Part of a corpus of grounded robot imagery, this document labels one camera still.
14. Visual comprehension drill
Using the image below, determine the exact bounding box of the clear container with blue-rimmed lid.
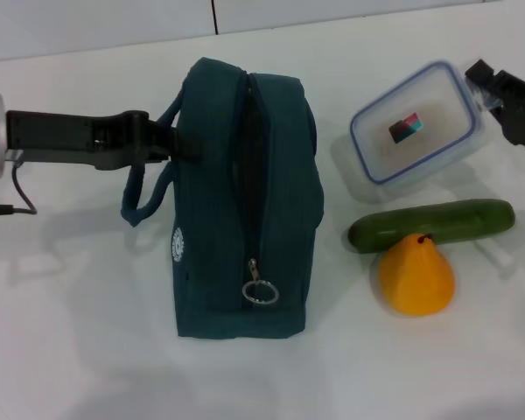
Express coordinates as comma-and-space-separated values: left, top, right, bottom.
332, 59, 487, 205

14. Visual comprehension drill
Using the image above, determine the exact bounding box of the green cucumber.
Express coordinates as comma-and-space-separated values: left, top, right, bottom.
347, 198, 517, 256

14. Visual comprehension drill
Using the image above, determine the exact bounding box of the yellow pear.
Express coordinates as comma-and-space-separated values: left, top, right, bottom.
378, 233, 457, 317

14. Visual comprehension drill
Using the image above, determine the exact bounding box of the metal key ring zipper pull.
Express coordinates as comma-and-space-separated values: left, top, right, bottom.
241, 257, 282, 305

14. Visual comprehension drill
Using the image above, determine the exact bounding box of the teal insulated lunch bag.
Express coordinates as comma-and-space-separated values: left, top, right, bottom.
120, 56, 326, 341

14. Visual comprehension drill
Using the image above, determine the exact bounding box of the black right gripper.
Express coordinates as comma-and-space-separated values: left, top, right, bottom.
464, 59, 525, 159

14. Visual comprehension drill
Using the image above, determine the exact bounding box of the small red and teal card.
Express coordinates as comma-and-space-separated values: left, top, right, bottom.
388, 111, 424, 144

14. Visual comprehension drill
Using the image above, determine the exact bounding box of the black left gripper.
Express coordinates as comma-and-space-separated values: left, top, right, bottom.
6, 108, 202, 172

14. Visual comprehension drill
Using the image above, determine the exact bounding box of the left gripper grey cable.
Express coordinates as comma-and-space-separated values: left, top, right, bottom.
0, 160, 39, 218

